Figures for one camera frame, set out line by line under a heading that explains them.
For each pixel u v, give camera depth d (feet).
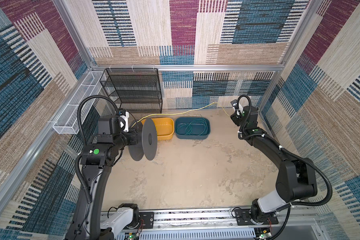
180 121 3.55
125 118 1.92
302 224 2.40
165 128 3.66
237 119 2.64
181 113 2.34
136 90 3.57
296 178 1.47
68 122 2.89
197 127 3.48
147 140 2.25
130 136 1.93
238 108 2.47
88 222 1.19
